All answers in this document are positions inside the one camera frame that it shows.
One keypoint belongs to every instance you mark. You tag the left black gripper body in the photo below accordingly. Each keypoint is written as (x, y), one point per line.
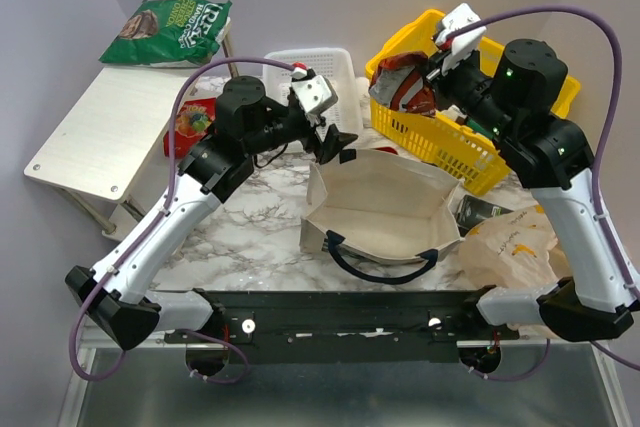
(282, 127)

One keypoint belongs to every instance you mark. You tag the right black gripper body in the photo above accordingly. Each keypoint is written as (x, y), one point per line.
(465, 86)

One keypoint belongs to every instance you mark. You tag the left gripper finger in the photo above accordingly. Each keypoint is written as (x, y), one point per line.
(344, 139)
(329, 146)

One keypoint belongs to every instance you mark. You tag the beige canvas tote bag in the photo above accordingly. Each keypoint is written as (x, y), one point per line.
(382, 218)

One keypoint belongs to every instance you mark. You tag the red orange snack packet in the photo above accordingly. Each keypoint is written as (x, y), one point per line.
(192, 122)

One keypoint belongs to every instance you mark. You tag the green snack packet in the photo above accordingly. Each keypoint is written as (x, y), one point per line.
(170, 33)

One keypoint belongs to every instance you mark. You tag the peach plastic grocery bag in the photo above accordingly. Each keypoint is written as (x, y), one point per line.
(515, 250)

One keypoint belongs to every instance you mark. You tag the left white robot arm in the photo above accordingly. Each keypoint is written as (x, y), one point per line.
(116, 290)

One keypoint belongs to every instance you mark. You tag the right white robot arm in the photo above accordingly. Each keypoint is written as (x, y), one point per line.
(553, 160)

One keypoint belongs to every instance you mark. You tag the green brown box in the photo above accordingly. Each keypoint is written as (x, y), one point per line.
(475, 127)

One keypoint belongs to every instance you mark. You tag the yellow shopping basket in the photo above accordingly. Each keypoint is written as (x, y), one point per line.
(440, 140)

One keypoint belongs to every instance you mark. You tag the white perforated plastic basket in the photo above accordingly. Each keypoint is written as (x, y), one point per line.
(331, 62)

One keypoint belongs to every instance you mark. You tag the black green razor box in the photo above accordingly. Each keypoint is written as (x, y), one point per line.
(472, 211)

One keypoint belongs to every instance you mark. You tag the white wooden shelf stand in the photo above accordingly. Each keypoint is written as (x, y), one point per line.
(106, 155)

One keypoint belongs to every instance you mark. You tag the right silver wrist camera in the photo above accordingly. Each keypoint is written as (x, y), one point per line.
(457, 47)

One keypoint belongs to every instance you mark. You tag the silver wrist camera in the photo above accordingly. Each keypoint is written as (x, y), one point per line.
(457, 47)
(315, 96)

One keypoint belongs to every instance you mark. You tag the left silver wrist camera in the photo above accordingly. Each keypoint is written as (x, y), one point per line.
(315, 96)

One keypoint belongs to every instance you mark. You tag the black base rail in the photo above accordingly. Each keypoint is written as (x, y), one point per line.
(347, 327)

